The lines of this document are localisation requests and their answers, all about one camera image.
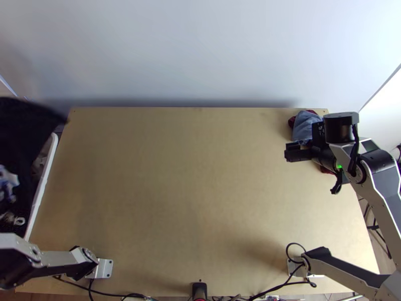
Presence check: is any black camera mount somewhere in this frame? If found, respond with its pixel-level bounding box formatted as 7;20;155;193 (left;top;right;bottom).
191;282;208;301

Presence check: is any white laundry basket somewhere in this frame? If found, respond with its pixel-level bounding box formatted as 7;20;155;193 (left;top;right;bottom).
23;131;60;242

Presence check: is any heap of clothes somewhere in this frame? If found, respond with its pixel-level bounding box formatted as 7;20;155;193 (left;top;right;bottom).
31;142;52;183

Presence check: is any dark t-shirt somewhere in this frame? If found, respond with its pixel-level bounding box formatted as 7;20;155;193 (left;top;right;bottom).
0;96;69;239

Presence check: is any maroon garment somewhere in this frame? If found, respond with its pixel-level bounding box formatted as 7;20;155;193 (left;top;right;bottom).
287;109;336;177

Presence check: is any light blue garment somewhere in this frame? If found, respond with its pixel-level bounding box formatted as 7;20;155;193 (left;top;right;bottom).
292;110;324;146

